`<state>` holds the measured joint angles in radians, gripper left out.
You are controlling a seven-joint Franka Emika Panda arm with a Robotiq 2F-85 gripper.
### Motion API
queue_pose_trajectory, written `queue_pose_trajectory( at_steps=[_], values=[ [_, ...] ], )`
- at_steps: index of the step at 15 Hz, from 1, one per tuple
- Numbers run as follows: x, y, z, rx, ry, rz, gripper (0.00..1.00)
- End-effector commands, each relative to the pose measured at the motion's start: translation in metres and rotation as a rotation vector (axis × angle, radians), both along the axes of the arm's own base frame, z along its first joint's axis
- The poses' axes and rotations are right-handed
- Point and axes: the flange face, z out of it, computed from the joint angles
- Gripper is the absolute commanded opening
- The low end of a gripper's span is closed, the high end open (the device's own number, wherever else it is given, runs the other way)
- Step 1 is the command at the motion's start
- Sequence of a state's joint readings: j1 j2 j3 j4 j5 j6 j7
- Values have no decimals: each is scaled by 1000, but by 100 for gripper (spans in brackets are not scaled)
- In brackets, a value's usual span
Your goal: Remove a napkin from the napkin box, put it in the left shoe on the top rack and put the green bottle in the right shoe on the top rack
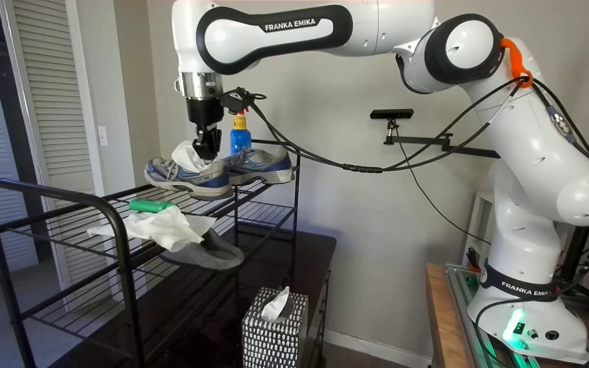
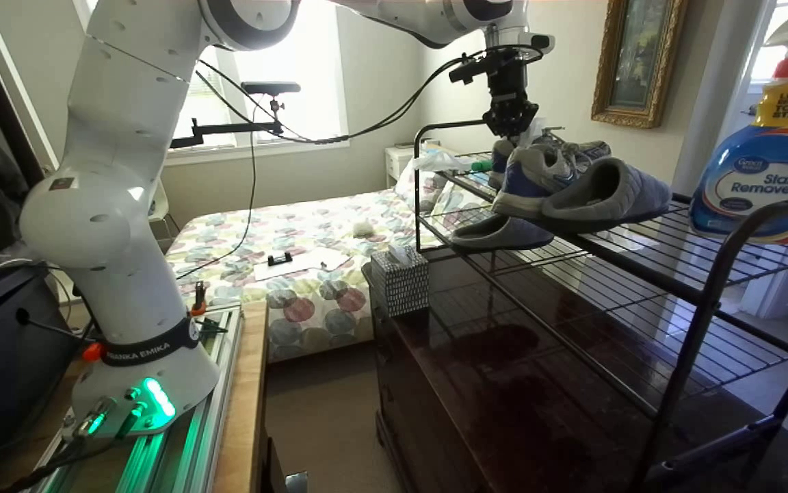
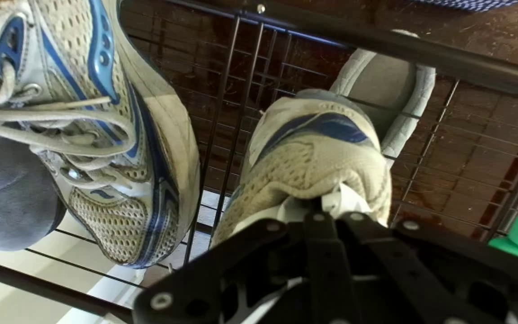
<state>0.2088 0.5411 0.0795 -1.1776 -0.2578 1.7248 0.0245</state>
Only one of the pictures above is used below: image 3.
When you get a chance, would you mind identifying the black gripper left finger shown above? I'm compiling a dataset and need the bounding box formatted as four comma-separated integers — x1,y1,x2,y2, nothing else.
131,209,347,324

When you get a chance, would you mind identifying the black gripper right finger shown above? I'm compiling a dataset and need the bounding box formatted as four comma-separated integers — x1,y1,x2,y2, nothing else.
331,209,518,324

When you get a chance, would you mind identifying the white blue running sneaker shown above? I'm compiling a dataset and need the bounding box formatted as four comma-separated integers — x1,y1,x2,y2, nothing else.
0,0,203,270
210,88,395,248

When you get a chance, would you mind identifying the black metal shoe rack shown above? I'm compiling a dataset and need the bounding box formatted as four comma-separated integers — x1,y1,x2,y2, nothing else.
0,0,518,324

